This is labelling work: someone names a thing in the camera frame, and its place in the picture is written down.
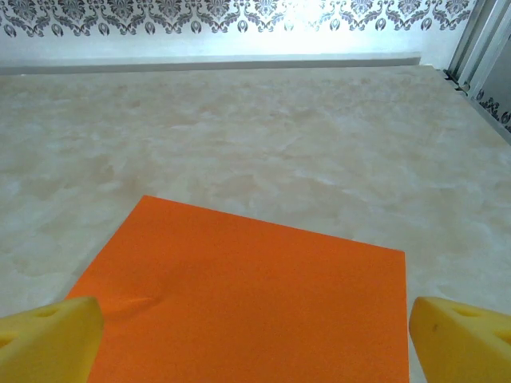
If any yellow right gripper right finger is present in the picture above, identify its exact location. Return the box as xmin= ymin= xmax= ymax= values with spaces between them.
xmin=408 ymin=295 xmax=511 ymax=383

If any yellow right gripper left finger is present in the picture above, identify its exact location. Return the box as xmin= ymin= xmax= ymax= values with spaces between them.
xmin=0 ymin=296 xmax=105 ymax=383

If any orange cloth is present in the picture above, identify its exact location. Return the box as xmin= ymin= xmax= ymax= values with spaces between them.
xmin=63 ymin=195 xmax=411 ymax=383

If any aluminium frame post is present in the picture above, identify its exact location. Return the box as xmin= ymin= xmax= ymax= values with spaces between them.
xmin=442 ymin=0 xmax=511 ymax=135

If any aluminium wall rail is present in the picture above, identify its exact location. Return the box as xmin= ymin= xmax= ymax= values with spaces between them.
xmin=0 ymin=55 xmax=423 ymax=77

